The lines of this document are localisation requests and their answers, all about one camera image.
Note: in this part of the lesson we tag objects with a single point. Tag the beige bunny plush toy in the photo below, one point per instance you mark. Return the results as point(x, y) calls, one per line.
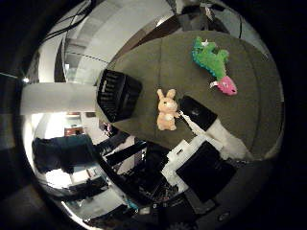
point(167, 111)

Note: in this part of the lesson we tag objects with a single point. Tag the green and pink dinosaur plush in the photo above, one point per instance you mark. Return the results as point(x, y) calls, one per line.
point(212, 60)

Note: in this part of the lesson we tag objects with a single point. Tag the black mesh basket container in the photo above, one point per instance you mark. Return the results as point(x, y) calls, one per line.
point(118, 96)

